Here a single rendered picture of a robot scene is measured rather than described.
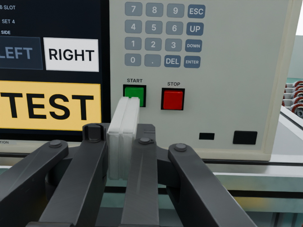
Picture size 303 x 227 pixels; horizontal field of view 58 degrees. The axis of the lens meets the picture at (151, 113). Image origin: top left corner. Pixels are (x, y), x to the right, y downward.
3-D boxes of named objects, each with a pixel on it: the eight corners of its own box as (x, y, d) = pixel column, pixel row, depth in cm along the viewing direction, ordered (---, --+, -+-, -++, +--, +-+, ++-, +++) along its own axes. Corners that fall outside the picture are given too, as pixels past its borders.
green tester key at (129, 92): (143, 106, 27) (143, 88, 26) (124, 106, 27) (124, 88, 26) (143, 103, 28) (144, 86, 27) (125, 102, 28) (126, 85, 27)
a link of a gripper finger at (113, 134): (120, 181, 15) (107, 180, 15) (129, 132, 22) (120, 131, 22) (120, 132, 14) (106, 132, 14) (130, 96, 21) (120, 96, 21)
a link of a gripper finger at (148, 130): (131, 161, 13) (193, 163, 13) (136, 122, 18) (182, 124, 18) (130, 187, 14) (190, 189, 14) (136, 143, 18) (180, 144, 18)
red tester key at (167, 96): (181, 110, 27) (183, 92, 26) (163, 109, 27) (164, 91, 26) (180, 106, 28) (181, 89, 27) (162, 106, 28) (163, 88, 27)
